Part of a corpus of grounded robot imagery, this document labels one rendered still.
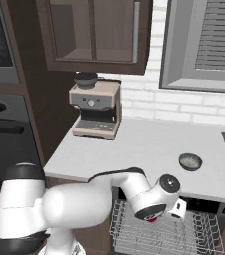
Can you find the glass cupboard door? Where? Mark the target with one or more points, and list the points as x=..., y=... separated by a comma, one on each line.
x=71, y=30
x=112, y=30

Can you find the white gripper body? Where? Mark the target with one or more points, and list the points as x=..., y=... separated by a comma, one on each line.
x=179, y=216

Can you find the beige coffee machine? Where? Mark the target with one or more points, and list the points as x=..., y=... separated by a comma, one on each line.
x=96, y=109

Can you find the grey window with blinds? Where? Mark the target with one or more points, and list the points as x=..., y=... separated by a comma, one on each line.
x=210, y=43

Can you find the black oven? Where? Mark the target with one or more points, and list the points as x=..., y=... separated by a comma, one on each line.
x=5, y=142

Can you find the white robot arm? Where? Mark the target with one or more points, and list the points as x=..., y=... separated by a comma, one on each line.
x=74, y=205

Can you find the brown wall cupboard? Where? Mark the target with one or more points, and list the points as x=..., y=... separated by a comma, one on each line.
x=101, y=67

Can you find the dark grey bowl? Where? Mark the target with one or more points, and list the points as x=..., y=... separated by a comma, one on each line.
x=190, y=161

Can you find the dark dishwasher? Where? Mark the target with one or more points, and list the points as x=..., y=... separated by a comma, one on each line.
x=204, y=204

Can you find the small red object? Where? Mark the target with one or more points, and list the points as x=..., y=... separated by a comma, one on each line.
x=152, y=219

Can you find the brown tall oven cabinet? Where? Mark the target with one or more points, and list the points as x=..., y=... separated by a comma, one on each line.
x=41, y=99

